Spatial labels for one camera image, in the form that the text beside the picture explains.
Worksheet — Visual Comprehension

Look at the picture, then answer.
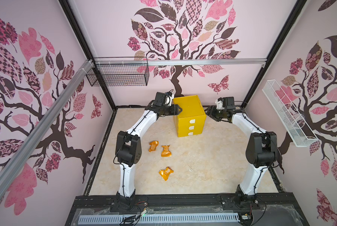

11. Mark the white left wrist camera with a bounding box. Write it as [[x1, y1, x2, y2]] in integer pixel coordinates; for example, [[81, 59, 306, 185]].
[[164, 90, 174, 106]]

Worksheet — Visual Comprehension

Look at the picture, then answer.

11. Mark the aluminium rail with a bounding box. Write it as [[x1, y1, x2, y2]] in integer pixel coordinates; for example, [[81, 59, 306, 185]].
[[94, 57, 267, 66]]

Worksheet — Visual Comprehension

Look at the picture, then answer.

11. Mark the white wire shelf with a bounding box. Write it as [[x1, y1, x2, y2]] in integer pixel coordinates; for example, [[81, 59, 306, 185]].
[[262, 80, 319, 147]]

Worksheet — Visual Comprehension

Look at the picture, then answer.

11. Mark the yellow top drawer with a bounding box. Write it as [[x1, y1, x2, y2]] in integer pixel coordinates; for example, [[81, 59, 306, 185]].
[[177, 115, 206, 129]]

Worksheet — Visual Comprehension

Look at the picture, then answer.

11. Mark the orange cookie packet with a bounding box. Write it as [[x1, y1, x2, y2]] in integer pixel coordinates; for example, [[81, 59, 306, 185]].
[[149, 140, 159, 152], [159, 167, 174, 181], [161, 145, 172, 157]]

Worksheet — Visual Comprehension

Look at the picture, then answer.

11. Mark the yellow plastic drawer cabinet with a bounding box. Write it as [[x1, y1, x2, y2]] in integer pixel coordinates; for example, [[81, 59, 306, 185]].
[[173, 95, 207, 134]]

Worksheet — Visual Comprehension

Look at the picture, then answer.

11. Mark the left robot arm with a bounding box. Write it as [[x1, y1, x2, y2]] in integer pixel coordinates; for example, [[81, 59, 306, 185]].
[[113, 90, 182, 208]]

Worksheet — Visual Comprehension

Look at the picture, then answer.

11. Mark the black wire basket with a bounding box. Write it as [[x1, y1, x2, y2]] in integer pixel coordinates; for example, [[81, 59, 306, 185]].
[[86, 56, 149, 87]]

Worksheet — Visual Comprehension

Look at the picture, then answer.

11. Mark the white slotted cable duct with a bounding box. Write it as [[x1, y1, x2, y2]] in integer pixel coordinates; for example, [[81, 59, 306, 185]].
[[77, 213, 240, 226]]

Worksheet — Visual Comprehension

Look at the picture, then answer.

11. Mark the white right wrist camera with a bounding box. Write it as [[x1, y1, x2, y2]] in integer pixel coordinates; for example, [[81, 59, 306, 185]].
[[215, 98, 225, 110]]

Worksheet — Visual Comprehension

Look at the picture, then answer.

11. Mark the yellow bottom drawer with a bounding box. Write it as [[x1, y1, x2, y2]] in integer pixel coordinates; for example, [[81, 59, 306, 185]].
[[178, 127, 203, 137]]

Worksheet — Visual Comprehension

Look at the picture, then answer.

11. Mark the yellow drawer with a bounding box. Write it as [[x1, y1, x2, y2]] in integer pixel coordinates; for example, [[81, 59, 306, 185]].
[[178, 127, 203, 137], [178, 123, 204, 135], [177, 115, 206, 129]]

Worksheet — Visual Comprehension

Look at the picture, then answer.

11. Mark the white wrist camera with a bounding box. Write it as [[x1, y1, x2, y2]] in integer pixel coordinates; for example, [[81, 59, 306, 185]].
[[164, 90, 174, 106], [215, 98, 225, 110]]

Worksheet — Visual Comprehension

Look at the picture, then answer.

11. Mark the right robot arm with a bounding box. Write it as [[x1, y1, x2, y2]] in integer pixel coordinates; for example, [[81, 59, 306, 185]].
[[205, 97, 280, 207]]

